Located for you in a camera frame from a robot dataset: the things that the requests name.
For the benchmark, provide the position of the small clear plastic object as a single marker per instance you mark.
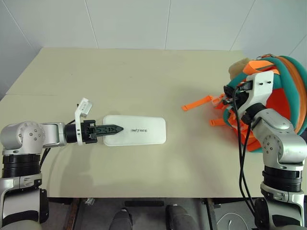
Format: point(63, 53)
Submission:
point(89, 201)

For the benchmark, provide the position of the rusty metal frame bar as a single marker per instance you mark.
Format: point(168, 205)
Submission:
point(72, 214)
point(211, 213)

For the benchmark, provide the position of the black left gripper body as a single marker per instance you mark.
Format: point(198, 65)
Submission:
point(87, 133)

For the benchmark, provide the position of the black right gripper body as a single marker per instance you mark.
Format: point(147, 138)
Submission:
point(242, 99)

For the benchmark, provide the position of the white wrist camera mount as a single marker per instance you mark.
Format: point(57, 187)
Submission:
point(78, 119)
point(260, 88)

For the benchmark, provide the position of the beige rounded soft object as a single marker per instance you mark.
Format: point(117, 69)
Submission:
point(236, 68)

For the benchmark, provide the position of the orange and teal backpack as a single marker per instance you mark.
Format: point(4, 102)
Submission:
point(286, 95)

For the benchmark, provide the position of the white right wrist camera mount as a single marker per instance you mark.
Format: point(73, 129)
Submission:
point(260, 88)

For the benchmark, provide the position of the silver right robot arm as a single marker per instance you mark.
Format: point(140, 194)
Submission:
point(275, 124)

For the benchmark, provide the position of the white rectangular box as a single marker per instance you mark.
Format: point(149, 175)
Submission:
point(144, 130)

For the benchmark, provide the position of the dark rounded shape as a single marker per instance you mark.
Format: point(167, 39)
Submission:
point(178, 216)
point(122, 219)

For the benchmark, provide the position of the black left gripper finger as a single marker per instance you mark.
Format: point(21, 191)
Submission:
point(109, 130)

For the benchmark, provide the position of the black flat bar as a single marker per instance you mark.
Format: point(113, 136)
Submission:
point(144, 203)

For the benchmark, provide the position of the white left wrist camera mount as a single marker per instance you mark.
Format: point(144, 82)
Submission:
point(78, 119)

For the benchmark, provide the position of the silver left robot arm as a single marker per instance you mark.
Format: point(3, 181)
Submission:
point(31, 136)

